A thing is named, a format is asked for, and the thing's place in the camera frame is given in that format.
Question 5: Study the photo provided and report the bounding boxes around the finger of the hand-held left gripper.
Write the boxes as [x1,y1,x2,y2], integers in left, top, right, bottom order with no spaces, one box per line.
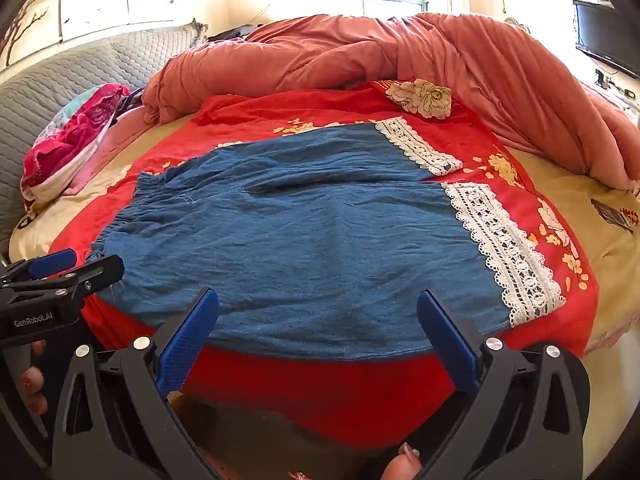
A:
[0,254,126,311]
[0,249,77,281]

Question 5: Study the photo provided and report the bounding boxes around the tree branch wall art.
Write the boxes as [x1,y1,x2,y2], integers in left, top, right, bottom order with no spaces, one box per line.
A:
[0,0,176,73]

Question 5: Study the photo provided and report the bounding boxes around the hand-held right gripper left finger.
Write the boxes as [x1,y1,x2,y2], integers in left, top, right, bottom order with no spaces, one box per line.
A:
[50,287,221,480]

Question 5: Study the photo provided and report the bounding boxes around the pink comforter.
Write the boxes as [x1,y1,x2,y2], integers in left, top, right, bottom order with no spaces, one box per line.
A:
[141,11,640,192]

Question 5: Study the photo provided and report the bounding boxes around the person's right hand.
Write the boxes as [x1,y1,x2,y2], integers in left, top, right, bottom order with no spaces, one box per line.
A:
[382,442,423,480]

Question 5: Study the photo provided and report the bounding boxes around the blue pants with lace trim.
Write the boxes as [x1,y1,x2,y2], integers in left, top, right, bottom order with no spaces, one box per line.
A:
[85,120,567,361]

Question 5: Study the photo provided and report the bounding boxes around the light pink pillow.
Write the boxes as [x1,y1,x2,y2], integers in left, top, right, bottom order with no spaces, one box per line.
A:
[70,107,168,196]

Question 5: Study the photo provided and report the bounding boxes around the small floral cloth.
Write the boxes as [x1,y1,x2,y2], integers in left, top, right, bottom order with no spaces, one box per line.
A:
[385,78,453,121]

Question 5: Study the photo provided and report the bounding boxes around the red floral blanket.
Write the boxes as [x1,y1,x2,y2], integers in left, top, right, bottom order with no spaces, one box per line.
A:
[47,80,601,451]

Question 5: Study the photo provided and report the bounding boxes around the black television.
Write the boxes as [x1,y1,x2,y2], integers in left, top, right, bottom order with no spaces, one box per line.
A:
[572,0,640,78]

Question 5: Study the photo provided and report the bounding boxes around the grey quilted headboard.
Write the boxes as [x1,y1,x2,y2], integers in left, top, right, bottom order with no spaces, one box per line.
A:
[0,19,208,261]

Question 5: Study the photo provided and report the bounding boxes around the dark cloth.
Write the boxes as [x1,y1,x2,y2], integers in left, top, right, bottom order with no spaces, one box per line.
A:
[206,22,266,43]

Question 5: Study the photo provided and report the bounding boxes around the pink floral pillow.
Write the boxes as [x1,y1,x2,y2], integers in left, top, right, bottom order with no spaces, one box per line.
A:
[20,84,132,206]

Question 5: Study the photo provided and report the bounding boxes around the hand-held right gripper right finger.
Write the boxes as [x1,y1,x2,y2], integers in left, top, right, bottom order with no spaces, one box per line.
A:
[416,290,591,480]

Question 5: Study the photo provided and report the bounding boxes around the person's left hand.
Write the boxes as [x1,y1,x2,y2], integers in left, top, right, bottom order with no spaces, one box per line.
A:
[15,340,49,416]

